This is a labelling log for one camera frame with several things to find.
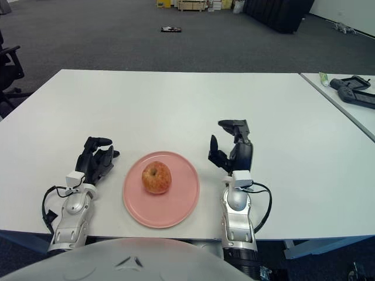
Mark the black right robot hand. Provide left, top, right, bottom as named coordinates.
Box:
left=207, top=119, right=254, bottom=173

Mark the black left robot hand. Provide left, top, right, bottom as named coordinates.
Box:
left=75, top=136, right=121, bottom=186

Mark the red yellow apple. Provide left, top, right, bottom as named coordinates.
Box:
left=142, top=161, right=172, bottom=195

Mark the pink round plate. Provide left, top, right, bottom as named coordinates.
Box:
left=122, top=150, right=201, bottom=229

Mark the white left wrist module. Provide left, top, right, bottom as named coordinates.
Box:
left=66, top=172, right=86, bottom=190

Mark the grey robot torso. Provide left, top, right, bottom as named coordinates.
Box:
left=0, top=237, right=250, bottom=281

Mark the black handheld controller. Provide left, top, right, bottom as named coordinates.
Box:
left=329, top=75, right=371, bottom=90

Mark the black controller with screen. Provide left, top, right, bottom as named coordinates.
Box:
left=336, top=86, right=375, bottom=109

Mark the black office chair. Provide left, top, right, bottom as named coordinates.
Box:
left=0, top=30, right=33, bottom=112

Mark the black curtain partition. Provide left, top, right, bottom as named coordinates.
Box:
left=243, top=0, right=315, bottom=34

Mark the stack of cardboard boxes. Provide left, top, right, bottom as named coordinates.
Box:
left=206, top=0, right=234, bottom=12

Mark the wooden crate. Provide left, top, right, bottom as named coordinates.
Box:
left=178, top=0, right=204, bottom=11

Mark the black floor equipment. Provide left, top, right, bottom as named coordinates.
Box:
left=347, top=262, right=367, bottom=281

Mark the small grey robot dog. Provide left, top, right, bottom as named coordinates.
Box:
left=333, top=21, right=358, bottom=35

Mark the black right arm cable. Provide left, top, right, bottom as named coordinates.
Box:
left=246, top=181, right=273, bottom=234

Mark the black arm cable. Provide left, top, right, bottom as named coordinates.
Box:
left=42, top=186, right=73, bottom=235
left=246, top=181, right=273, bottom=234

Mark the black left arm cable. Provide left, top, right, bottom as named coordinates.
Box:
left=42, top=186, right=73, bottom=235

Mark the blue table frame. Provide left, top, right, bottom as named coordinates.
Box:
left=0, top=229, right=375, bottom=260

